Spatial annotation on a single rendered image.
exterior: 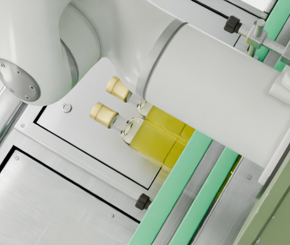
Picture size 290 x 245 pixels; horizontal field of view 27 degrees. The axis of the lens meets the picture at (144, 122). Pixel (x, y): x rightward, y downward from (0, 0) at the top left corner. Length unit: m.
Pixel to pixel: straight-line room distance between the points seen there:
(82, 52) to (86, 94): 0.67
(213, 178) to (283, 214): 0.45
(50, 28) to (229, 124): 0.20
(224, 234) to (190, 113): 0.36
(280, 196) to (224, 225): 0.43
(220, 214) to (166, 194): 0.09
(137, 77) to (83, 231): 0.69
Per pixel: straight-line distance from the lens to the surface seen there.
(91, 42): 0.63
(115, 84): 1.13
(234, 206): 0.94
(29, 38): 0.57
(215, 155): 0.98
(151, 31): 0.62
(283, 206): 0.52
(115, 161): 1.24
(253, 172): 0.96
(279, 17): 1.16
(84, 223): 1.27
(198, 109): 0.61
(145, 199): 1.14
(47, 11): 0.54
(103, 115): 1.12
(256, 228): 0.54
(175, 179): 0.97
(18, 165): 1.31
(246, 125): 0.60
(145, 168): 1.24
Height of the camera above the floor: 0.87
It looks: 10 degrees up
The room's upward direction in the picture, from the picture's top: 60 degrees counter-clockwise
